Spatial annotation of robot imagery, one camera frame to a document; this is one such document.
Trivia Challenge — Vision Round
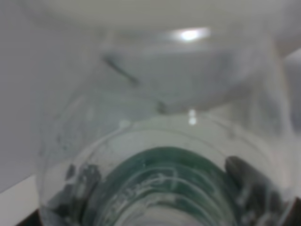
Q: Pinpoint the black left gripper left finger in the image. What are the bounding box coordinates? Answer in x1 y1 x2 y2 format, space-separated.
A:
44 164 103 226

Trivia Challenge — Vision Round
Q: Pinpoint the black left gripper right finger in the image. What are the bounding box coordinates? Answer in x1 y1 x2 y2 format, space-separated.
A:
225 156 288 226

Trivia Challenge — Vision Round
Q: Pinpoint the clear green-label water bottle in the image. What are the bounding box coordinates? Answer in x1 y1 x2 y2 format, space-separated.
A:
37 26 301 226

